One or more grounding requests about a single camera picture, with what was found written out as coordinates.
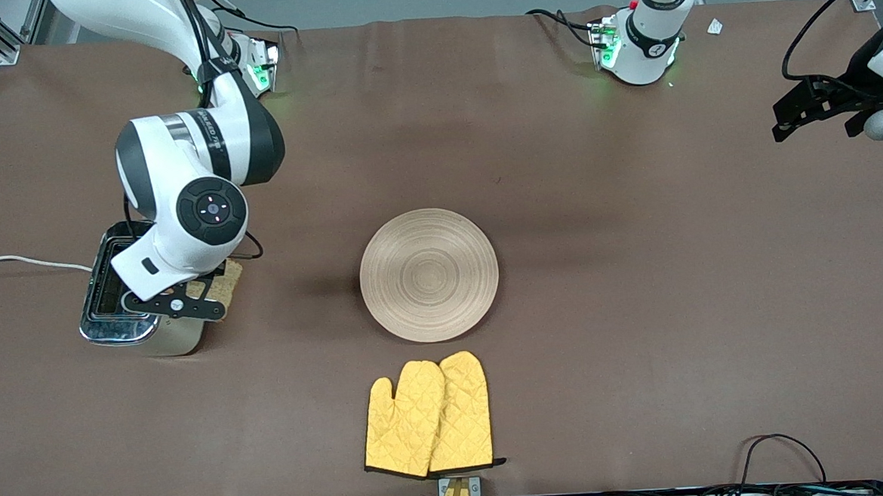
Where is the white toaster power cord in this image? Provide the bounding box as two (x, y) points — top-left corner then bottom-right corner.
(0, 248), (94, 278)

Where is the black right base cable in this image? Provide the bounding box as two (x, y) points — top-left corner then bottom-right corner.
(205, 0), (300, 40)

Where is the cream and chrome toaster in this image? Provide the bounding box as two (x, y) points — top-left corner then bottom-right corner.
(74, 214), (220, 362)

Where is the brown table cover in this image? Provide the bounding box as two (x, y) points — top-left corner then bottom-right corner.
(0, 0), (883, 496)

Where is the yellow quilted oven mitt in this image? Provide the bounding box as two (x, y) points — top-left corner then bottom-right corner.
(359, 359), (451, 481)
(423, 349), (507, 475)

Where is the round wooden plate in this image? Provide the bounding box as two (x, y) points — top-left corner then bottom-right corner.
(355, 205), (503, 347)

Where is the small metal bracket plate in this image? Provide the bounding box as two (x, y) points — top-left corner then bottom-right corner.
(438, 475), (481, 496)

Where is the looped black cable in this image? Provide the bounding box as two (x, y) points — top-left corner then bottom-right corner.
(737, 430), (827, 490)

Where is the black base cable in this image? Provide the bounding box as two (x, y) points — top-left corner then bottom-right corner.
(526, 5), (599, 51)
(205, 0), (300, 40)

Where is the brown bread slice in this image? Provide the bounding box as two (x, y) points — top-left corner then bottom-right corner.
(184, 258), (247, 326)

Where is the black left base cable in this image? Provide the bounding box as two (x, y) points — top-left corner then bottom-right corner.
(526, 5), (599, 51)

